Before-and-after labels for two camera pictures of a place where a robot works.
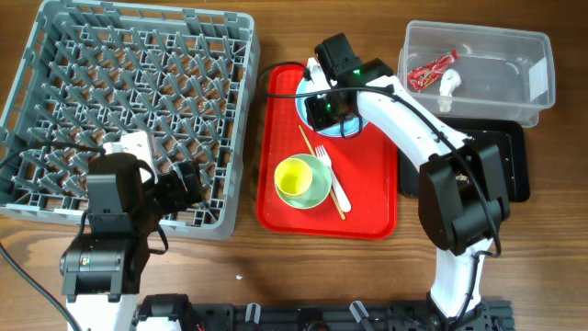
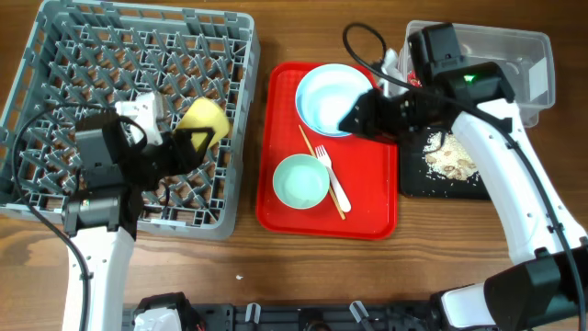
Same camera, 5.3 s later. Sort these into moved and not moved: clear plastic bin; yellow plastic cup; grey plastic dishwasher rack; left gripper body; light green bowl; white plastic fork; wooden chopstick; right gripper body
Moved: left gripper body; right gripper body; yellow plastic cup
Not moved: grey plastic dishwasher rack; white plastic fork; wooden chopstick; light green bowl; clear plastic bin
